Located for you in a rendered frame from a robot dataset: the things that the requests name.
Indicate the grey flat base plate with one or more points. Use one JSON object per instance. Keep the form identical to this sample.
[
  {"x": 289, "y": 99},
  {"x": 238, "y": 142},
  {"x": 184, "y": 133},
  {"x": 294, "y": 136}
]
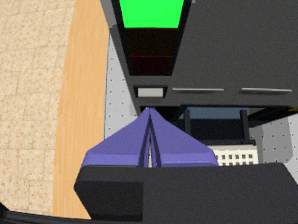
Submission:
[{"x": 276, "y": 141}]

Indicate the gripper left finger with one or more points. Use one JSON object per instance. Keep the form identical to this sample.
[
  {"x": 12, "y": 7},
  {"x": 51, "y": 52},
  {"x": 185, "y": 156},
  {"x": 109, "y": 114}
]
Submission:
[{"x": 128, "y": 146}]

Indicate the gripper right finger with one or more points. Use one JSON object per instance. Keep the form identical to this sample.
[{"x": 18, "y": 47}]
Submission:
[{"x": 174, "y": 147}]

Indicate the white well plate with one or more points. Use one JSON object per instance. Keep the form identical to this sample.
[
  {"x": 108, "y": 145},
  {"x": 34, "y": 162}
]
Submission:
[{"x": 235, "y": 153}]

